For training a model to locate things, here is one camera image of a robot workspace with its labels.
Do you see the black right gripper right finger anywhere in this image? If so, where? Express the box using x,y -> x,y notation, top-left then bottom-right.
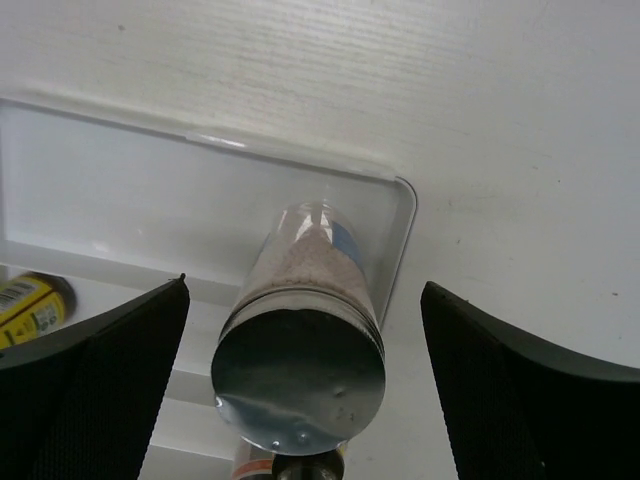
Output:
420,282 -> 639,479

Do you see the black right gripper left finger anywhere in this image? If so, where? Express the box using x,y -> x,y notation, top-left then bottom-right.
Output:
1,277 -> 190,479

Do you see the small yellow label bottle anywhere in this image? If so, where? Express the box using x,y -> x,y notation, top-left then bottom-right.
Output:
1,271 -> 77,350

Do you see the tall white jar blue label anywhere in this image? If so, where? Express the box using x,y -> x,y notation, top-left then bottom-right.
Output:
211,202 -> 386,456

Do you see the short jar orange label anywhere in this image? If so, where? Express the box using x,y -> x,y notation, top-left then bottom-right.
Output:
231,439 -> 274,480

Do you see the white divided tray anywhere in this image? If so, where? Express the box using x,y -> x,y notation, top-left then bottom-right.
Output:
1,98 -> 417,464

